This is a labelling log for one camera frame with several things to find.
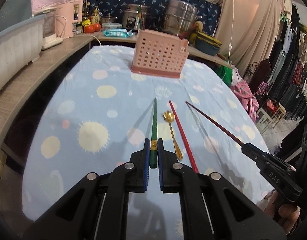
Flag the white kitchen appliance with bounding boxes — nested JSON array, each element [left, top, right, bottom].
[[34, 7, 64, 51]]

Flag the yellow oil bottle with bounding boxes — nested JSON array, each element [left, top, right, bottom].
[[91, 6, 100, 24]]

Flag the white small stool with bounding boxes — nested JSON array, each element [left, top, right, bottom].
[[255, 106, 279, 135]]

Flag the beige curtain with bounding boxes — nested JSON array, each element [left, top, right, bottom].
[[203, 0, 287, 68]]

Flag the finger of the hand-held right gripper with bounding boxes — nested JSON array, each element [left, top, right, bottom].
[[241, 142, 297, 172]]

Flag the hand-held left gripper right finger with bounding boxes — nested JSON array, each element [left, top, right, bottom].
[[158, 138, 286, 240]]

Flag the white cable with switch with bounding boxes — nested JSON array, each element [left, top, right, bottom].
[[228, 0, 235, 63]]

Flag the blue wet wipes packet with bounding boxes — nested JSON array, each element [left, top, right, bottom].
[[102, 28, 133, 39]]

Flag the glass container with lid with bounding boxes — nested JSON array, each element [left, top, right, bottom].
[[102, 22, 123, 30]]

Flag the large steel steamer pot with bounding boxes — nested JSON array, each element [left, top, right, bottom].
[[163, 0, 203, 37]]

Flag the blue dotted tablecloth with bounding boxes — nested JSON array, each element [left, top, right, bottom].
[[22, 45, 277, 240]]

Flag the steel rice cooker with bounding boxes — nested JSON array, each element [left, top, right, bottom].
[[122, 3, 152, 31]]

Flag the gold flower spoon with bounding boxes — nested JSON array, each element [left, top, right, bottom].
[[163, 110, 183, 161]]

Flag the blue casserole dish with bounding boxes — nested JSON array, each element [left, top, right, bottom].
[[194, 35, 222, 56]]

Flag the red chopstick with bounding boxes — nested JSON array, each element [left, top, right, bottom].
[[169, 100, 199, 174]]

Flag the green cloth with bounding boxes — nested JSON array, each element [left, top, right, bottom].
[[214, 64, 235, 86]]

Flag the pink perforated utensil basket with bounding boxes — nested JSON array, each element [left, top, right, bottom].
[[131, 28, 189, 79]]

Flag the light wooden stool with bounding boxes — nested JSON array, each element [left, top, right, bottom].
[[270, 102, 287, 123]]

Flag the grey plastic bin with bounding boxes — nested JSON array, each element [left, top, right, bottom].
[[0, 0, 47, 101]]

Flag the pink kitchen appliance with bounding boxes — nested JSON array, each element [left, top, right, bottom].
[[54, 0, 84, 39]]

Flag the dark brown chopstick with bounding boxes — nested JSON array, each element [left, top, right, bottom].
[[185, 101, 245, 148]]

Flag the pink floral cloth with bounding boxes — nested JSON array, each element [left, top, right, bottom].
[[230, 79, 260, 117]]

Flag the rack of hanging clothes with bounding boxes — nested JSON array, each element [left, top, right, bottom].
[[268, 0, 307, 121]]

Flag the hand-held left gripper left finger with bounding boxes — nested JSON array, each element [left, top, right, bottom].
[[22, 138, 151, 240]]

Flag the person's right hand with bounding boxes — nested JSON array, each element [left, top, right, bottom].
[[278, 203, 301, 234]]

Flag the dark wooden chair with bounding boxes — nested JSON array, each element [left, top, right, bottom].
[[243, 59, 272, 98]]

